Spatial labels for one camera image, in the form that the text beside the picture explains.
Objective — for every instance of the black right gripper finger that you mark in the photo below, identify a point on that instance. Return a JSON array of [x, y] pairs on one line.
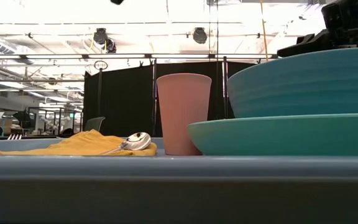
[[309, 45], [304, 38]]

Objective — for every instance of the blue plastic bowl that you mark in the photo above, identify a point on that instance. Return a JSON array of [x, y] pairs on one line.
[[306, 87]]

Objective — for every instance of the green plastic plate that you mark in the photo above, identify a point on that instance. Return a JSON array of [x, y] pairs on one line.
[[291, 137]]

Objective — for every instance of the pink plastic cup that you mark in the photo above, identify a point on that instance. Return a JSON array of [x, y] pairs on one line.
[[183, 115]]

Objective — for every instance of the silver spoon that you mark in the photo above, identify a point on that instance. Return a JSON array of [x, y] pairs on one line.
[[137, 141]]

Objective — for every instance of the yellow cloth napkin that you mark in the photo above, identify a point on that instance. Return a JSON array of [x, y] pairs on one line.
[[79, 144]]

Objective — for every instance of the blue plastic tray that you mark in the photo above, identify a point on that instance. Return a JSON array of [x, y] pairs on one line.
[[166, 193]]

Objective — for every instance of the black ceiling fixture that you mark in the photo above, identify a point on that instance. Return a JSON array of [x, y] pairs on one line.
[[199, 35], [100, 35]]

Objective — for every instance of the black curtain partition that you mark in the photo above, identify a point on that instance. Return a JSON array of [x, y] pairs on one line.
[[123, 102]]

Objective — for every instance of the blue office chair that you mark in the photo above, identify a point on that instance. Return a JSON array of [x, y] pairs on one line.
[[95, 124]]

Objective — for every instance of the black overhead camera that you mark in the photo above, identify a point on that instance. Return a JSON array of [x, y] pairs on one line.
[[117, 1]]

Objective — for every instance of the black aluminium table frame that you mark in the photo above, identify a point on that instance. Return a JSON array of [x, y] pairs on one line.
[[42, 137]]

